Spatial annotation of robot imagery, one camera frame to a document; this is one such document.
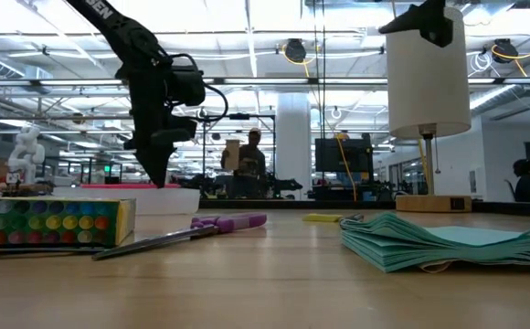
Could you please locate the colourful crayon box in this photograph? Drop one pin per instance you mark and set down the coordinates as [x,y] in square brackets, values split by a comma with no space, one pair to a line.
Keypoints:
[41,221]

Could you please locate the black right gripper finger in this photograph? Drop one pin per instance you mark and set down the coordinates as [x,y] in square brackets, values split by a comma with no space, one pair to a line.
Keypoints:
[434,23]

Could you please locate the yellow-green eraser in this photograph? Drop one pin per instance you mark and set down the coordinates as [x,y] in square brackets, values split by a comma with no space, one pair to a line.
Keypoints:
[322,218]

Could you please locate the standing person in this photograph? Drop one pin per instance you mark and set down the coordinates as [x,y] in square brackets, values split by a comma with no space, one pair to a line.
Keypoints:
[251,169]

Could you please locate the tan cardboard box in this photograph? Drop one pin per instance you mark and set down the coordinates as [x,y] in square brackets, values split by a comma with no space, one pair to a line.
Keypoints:
[232,155]

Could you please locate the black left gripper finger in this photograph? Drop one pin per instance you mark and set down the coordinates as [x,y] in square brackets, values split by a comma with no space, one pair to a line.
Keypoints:
[155,164]

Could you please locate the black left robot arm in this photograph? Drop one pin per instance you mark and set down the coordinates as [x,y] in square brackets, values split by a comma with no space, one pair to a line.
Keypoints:
[123,32]

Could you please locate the white robot figure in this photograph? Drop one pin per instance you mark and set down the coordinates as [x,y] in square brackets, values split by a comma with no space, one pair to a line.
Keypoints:
[26,155]

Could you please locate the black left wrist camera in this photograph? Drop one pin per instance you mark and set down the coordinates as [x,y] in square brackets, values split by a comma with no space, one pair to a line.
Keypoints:
[187,87]

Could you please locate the light blue sticky note pad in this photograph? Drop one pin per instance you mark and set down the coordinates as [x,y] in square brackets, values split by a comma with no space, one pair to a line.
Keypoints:
[429,251]

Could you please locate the black monitor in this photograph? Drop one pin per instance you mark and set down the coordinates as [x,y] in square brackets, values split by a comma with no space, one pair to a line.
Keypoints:
[338,155]

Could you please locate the clear plastic container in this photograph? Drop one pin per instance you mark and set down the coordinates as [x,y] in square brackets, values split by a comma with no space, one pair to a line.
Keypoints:
[169,201]

